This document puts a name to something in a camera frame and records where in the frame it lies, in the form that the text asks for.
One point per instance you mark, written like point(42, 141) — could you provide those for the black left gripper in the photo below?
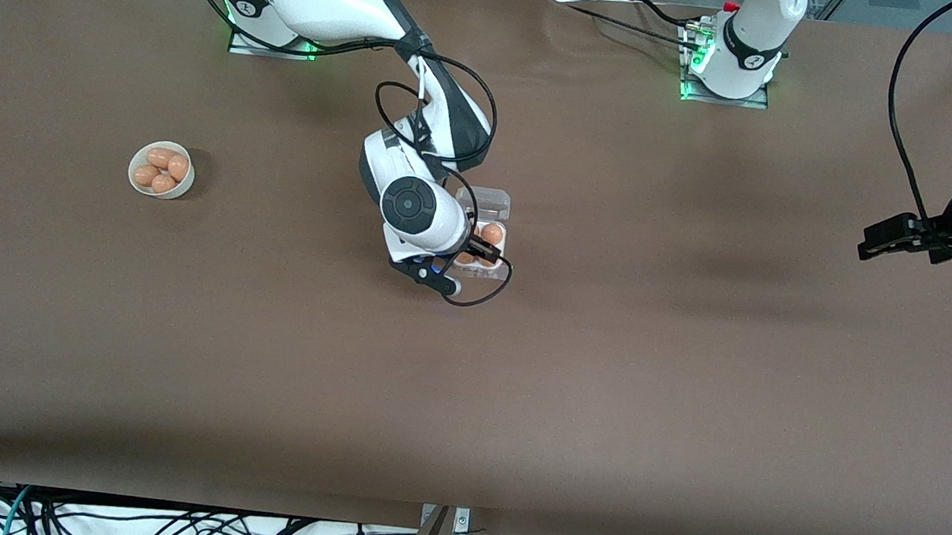
point(950, 228)

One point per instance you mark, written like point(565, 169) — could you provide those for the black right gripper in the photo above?
point(478, 248)

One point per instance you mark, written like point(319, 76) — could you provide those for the clear plastic egg box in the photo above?
point(494, 204)

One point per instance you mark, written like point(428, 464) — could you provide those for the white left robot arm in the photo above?
point(755, 33)

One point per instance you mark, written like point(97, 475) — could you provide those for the white round bowl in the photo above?
point(184, 188)

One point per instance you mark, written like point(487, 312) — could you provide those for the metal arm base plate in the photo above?
point(757, 102)
point(241, 44)

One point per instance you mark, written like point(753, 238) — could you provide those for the metal table edge bracket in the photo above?
point(462, 520)

